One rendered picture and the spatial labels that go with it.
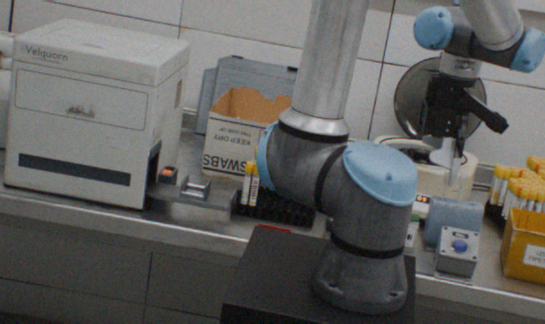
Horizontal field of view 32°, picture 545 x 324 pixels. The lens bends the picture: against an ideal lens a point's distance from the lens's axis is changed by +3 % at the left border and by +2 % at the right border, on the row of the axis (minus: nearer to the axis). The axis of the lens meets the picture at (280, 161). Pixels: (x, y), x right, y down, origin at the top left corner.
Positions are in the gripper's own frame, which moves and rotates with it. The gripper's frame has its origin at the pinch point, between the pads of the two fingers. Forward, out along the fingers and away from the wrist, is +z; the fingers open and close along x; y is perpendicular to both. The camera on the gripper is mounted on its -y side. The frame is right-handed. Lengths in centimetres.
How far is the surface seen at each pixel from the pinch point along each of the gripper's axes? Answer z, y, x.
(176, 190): 11, 53, 1
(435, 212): 7.3, 1.2, 2.0
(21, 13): -7, 102, -64
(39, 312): 75, 91, -62
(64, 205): 15, 73, 8
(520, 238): 7.0, -13.4, 10.5
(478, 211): 5.8, -7.0, 2.0
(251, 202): 11.9, 37.8, -0.6
